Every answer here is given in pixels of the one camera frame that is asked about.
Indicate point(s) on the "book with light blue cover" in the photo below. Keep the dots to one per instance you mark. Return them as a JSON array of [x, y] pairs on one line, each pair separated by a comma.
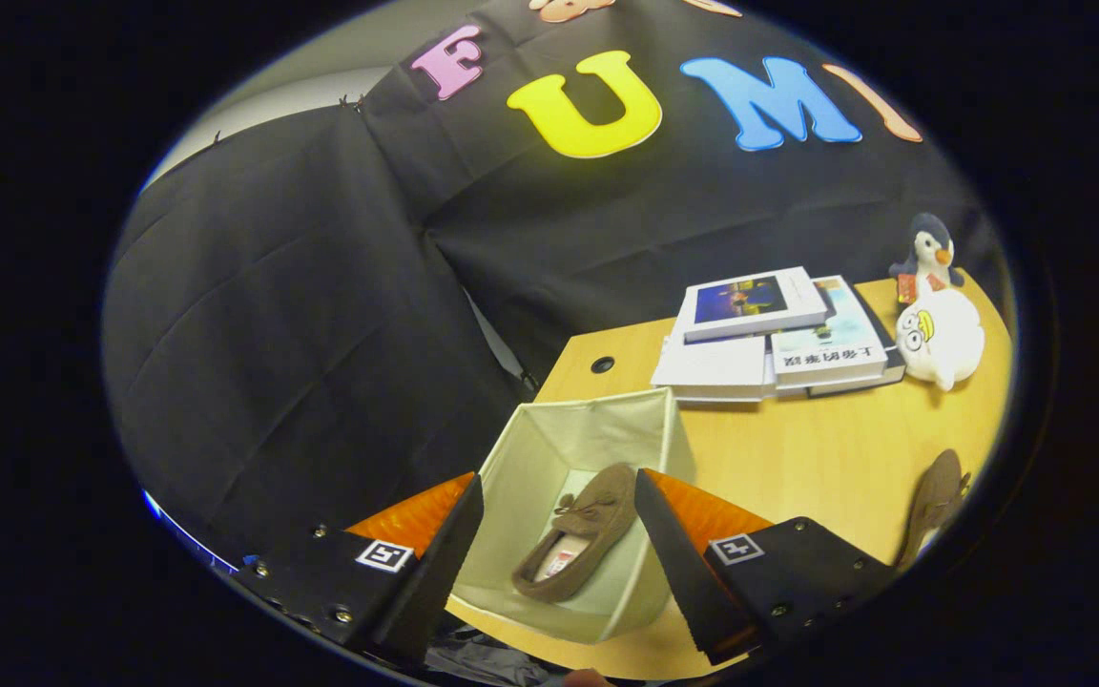
[[836, 345]]

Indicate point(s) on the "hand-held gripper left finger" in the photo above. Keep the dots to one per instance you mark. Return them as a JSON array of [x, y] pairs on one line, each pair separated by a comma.
[[440, 572]]

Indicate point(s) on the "green fabric storage box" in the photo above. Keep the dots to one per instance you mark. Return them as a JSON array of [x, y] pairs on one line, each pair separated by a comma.
[[549, 429]]

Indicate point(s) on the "brown fuzzy shoe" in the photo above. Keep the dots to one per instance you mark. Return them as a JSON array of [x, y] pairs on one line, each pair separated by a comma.
[[597, 515], [936, 496]]

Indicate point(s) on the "black book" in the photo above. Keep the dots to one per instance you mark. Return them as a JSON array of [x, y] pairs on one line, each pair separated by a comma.
[[896, 367]]

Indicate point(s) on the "penguin plush toy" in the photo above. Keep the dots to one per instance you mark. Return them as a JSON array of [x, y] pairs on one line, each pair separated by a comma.
[[931, 248]]

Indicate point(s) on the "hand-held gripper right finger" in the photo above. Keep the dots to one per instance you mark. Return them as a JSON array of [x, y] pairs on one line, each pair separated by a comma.
[[683, 572]]

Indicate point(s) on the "white plush toy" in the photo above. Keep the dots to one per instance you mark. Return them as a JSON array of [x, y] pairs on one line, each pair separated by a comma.
[[945, 339]]

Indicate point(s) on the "black backdrop cloth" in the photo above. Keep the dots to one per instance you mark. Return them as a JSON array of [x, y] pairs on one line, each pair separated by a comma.
[[321, 286]]

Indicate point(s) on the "book with dark picture cover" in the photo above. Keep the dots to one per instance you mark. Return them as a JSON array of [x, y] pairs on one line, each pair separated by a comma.
[[750, 301]]

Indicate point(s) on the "white book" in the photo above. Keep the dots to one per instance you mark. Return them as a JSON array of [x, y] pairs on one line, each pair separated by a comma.
[[712, 367]]

